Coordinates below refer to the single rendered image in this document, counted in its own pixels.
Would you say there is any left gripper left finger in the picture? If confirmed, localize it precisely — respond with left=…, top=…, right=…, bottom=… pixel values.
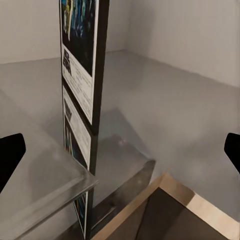
left=0, top=133, right=26, bottom=193

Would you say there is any poster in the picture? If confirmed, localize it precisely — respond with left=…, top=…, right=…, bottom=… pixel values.
left=59, top=0, right=110, bottom=136

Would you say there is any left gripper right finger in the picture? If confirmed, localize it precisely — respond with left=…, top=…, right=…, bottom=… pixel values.
left=224, top=133, right=240, bottom=173

